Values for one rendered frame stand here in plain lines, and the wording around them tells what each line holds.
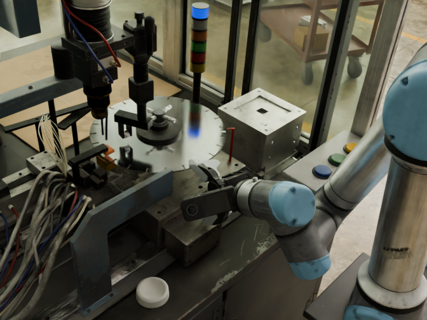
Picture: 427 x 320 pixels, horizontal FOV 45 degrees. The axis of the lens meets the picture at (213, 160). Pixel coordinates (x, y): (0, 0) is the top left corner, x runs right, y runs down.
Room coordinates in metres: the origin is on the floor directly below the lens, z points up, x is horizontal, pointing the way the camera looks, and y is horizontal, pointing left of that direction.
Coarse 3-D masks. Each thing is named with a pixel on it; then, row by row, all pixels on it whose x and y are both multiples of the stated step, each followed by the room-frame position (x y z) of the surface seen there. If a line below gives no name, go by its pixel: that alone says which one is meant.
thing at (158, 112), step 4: (148, 108) 1.06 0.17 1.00; (168, 108) 1.07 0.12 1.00; (152, 112) 1.03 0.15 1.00; (156, 112) 1.03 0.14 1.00; (160, 112) 1.03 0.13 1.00; (164, 112) 1.04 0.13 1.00; (152, 116) 1.02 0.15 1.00; (156, 116) 1.02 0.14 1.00; (160, 116) 1.03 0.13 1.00; (164, 116) 1.03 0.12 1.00; (152, 120) 1.01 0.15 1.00; (156, 120) 1.02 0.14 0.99; (160, 120) 1.03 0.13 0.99; (164, 120) 1.03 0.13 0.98; (168, 120) 1.02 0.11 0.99; (172, 120) 1.01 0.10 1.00
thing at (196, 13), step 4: (192, 4) 1.33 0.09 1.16; (196, 4) 1.34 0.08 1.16; (200, 4) 1.34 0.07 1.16; (204, 4) 1.34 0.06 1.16; (192, 8) 1.33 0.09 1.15; (196, 8) 1.31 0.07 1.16; (200, 8) 1.31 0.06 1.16; (204, 8) 1.31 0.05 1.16; (192, 12) 1.33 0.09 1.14; (196, 12) 1.31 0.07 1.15; (200, 12) 1.31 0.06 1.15; (204, 12) 1.32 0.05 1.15; (192, 16) 1.33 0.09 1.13; (196, 16) 1.31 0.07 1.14; (200, 16) 1.31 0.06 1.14; (204, 16) 1.32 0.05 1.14
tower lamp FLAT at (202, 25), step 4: (192, 20) 1.33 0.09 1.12; (196, 20) 1.31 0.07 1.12; (200, 20) 1.31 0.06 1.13; (204, 20) 1.32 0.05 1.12; (192, 24) 1.32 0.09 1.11; (196, 24) 1.31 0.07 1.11; (200, 24) 1.31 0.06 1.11; (204, 24) 1.32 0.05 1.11; (192, 28) 1.32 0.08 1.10; (196, 28) 1.31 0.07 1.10; (200, 28) 1.31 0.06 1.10; (204, 28) 1.32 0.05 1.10
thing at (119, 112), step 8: (144, 104) 0.96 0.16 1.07; (120, 112) 0.98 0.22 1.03; (128, 112) 0.99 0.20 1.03; (144, 112) 0.96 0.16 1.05; (120, 120) 0.97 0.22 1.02; (128, 120) 0.96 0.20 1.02; (136, 120) 0.96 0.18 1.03; (144, 120) 0.96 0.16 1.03; (120, 128) 0.97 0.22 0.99; (128, 128) 0.98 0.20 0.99; (144, 128) 0.95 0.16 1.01; (120, 136) 0.97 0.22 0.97
